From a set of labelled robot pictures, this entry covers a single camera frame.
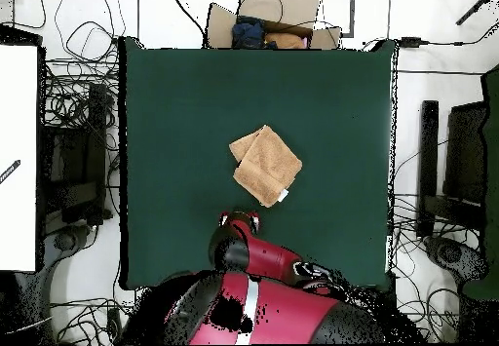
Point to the tan terry towel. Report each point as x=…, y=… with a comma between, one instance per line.
x=269, y=162

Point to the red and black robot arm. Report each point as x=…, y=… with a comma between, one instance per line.
x=273, y=303

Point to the orange cloth item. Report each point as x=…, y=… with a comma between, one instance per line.
x=284, y=41

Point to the dark green table cloth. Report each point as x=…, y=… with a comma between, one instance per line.
x=175, y=88

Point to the black power strip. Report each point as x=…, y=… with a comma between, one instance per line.
x=113, y=322

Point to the dark blue garment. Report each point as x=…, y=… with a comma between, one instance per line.
x=247, y=34

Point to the black upright bar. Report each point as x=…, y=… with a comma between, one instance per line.
x=429, y=147

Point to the brown cardboard box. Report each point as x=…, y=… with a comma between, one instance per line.
x=296, y=7

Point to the white board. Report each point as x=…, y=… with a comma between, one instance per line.
x=17, y=127

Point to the black power adapter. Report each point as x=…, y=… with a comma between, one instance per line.
x=410, y=42

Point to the green cloth drape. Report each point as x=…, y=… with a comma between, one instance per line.
x=492, y=166

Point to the dark slim rod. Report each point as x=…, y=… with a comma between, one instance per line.
x=475, y=7

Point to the black stand frame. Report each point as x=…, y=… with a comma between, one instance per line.
x=95, y=147

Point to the grey angled frame bar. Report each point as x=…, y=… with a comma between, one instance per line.
x=352, y=10

